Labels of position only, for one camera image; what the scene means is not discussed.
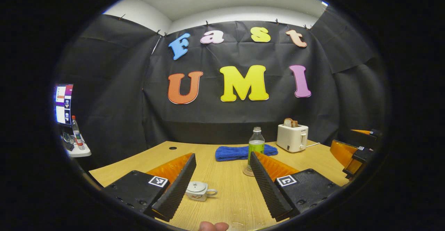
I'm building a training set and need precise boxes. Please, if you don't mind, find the computer monitor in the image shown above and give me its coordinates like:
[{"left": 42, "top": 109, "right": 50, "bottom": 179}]
[{"left": 54, "top": 84, "right": 74, "bottom": 126}]

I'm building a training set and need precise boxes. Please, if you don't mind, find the blue towel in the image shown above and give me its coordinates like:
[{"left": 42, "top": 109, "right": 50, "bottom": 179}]
[{"left": 215, "top": 144, "right": 278, "bottom": 162}]

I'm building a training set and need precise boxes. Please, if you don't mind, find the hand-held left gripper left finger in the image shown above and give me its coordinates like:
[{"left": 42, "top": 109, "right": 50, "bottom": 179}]
[{"left": 103, "top": 152, "right": 197, "bottom": 222}]

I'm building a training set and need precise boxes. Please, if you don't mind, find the white side table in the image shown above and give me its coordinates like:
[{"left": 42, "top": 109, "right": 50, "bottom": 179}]
[{"left": 64, "top": 140, "right": 92, "bottom": 158}]

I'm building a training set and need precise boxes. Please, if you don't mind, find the white toaster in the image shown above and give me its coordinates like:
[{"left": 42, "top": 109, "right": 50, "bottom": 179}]
[{"left": 276, "top": 124, "right": 309, "bottom": 153}]

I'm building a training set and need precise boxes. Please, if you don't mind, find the red cap clear bottle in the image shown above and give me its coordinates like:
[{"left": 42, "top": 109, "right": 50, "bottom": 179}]
[{"left": 71, "top": 116, "right": 85, "bottom": 150}]

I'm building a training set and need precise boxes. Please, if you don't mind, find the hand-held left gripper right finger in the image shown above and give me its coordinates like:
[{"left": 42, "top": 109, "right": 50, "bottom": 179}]
[{"left": 250, "top": 151, "right": 342, "bottom": 222}]

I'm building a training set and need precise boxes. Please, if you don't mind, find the white teacup lid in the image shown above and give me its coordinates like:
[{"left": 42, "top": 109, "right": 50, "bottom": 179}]
[{"left": 187, "top": 181, "right": 208, "bottom": 193}]

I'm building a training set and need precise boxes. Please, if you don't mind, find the green label water bottle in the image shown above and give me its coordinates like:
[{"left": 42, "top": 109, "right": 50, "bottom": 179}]
[{"left": 247, "top": 127, "right": 266, "bottom": 171}]

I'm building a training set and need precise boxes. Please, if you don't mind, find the white teacup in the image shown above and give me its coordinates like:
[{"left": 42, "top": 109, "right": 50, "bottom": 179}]
[{"left": 185, "top": 181, "right": 218, "bottom": 202}]

